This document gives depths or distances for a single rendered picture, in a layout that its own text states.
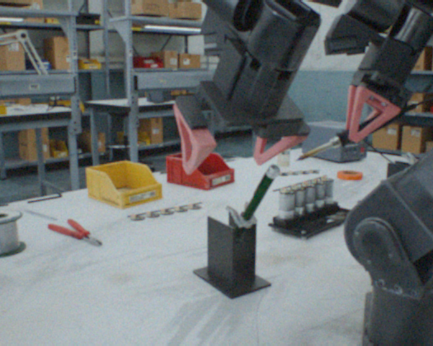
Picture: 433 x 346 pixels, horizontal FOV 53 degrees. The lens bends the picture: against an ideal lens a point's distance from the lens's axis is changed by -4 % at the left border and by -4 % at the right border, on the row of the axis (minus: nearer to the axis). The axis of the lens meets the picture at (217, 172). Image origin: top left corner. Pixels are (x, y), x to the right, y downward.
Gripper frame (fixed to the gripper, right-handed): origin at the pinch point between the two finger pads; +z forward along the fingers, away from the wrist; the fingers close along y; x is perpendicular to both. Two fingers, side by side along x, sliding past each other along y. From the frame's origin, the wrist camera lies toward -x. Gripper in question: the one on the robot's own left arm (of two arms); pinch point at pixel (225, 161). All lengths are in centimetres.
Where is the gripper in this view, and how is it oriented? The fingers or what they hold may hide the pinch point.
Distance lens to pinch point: 52.8
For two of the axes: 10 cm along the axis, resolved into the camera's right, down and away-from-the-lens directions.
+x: 4.2, 7.2, -5.6
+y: -8.6, 1.1, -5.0
